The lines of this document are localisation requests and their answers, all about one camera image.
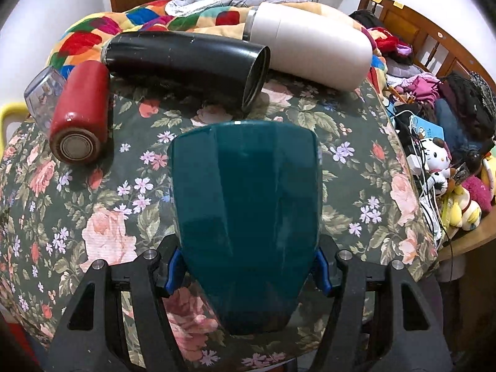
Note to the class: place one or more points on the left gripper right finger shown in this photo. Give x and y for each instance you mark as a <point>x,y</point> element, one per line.
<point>379,320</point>

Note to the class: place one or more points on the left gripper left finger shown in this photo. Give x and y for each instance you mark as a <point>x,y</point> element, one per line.
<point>91,334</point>

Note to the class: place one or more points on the teal green cup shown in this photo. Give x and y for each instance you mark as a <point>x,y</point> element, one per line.
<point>248,201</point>

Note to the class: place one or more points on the clear plastic cup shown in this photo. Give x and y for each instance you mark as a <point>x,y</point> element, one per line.
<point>42,95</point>

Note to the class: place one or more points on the wooden side table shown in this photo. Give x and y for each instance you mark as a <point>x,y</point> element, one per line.
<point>468,293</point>

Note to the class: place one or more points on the floral dark green cloth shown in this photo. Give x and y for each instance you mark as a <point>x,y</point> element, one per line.
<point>57,219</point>

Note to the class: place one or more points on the yellow plush toy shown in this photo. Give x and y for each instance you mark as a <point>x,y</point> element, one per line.
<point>460,211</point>

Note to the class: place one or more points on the pink plush toy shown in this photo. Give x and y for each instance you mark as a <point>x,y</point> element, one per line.
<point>479,193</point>

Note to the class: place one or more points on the hello kitty plush toy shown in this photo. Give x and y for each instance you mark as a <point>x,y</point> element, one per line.
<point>431,162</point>

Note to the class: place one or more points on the red thermos bottle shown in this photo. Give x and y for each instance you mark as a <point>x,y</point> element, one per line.
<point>79,127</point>

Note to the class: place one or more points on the pile of clothes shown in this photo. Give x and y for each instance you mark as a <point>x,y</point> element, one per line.
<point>463,107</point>

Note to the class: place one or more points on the wooden headboard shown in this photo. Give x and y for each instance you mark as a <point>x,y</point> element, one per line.
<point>434,49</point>

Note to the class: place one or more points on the colourful patchwork blanket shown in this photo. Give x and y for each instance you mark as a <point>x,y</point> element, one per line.
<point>86,38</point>

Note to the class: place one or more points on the black thermos tumbler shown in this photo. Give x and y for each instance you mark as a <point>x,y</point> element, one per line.
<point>232,71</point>

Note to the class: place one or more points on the beige thermos bottle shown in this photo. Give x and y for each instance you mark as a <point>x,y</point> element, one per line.
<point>327,49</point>

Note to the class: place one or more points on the grey white crumpled sheet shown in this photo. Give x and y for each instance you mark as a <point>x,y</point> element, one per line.
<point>183,8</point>

